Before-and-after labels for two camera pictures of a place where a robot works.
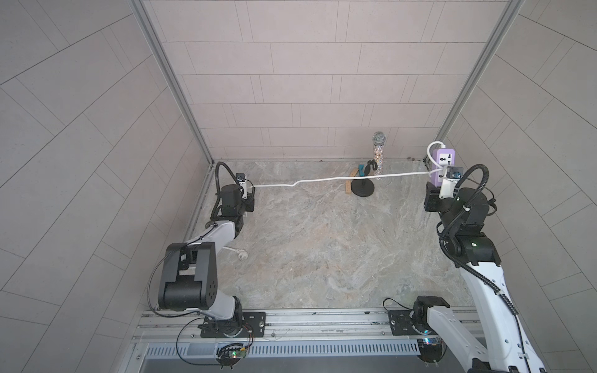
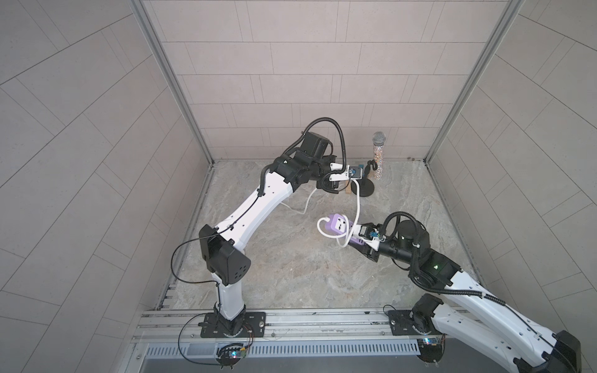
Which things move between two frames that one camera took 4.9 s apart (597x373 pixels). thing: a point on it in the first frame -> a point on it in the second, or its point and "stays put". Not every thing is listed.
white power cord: (434, 170) -> (341, 238)
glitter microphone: (378, 140) stays put
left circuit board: (230, 353) stays put
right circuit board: (431, 350) stays put
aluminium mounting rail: (331, 327) stays put
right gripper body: (434, 203) -> (374, 253)
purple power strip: (442, 158) -> (338, 224)
